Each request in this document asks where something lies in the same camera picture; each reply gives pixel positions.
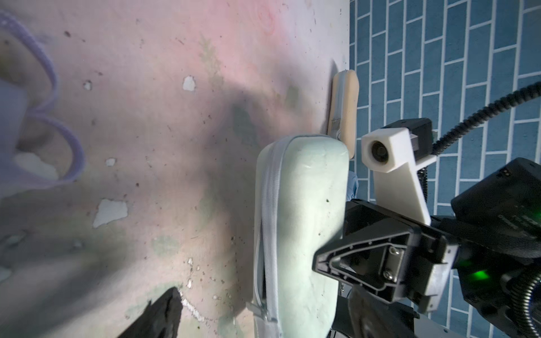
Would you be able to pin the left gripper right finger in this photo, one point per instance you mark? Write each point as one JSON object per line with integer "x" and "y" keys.
{"x": 372, "y": 318}

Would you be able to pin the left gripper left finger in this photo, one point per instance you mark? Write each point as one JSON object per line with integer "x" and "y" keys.
{"x": 160, "y": 319}

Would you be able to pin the mint green umbrella case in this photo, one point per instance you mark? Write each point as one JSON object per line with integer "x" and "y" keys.
{"x": 300, "y": 197}

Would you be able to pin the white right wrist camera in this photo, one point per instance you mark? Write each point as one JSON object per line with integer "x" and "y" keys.
{"x": 395, "y": 154}

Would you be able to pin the beige umbrella case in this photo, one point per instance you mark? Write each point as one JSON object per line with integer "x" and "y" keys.
{"x": 343, "y": 113}

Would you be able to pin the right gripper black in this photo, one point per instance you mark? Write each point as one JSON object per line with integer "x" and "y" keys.
{"x": 492, "y": 241}

